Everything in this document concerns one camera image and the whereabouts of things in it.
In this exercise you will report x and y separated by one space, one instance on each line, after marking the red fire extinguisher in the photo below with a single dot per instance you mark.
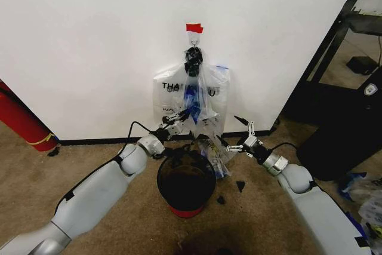
21 117

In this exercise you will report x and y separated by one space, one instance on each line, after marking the black plastic scrap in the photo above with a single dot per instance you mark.
241 185
221 200
53 151

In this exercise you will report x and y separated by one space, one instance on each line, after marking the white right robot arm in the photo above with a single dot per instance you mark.
313 207

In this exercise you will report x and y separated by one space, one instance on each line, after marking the black desk frame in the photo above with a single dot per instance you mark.
334 43

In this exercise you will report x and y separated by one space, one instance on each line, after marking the red tape strip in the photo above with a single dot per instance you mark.
194 28

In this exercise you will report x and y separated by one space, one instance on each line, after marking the small black box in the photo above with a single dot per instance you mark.
361 65

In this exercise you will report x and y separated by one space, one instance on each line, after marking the black computer tower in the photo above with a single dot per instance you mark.
343 135

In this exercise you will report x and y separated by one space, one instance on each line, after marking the clear bag with blue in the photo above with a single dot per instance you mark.
194 93

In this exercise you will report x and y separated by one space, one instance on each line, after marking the black baseboard strip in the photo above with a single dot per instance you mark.
98 141

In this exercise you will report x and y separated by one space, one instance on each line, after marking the pile of plastic bags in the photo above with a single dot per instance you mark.
364 201

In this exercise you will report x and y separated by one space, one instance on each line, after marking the clear printed plastic bag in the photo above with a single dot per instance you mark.
216 153

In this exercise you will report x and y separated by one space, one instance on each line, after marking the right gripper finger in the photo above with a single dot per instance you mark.
251 128
234 148

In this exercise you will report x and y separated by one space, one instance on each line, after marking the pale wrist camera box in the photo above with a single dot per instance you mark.
251 141
176 128

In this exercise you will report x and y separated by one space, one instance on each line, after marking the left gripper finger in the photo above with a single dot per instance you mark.
173 117
183 118

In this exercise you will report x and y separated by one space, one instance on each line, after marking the white thank you bag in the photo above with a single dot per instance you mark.
167 99

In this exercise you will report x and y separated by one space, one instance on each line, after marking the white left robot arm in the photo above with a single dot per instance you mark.
98 183

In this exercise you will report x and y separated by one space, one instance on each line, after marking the clear zip bag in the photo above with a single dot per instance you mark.
222 71

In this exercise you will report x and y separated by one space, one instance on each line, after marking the metal wall hook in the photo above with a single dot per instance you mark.
195 41

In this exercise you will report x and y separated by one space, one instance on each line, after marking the black knotted garbage bag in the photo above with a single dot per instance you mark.
193 59

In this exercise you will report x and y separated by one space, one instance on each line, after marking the black trash bin red base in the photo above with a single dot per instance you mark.
186 189

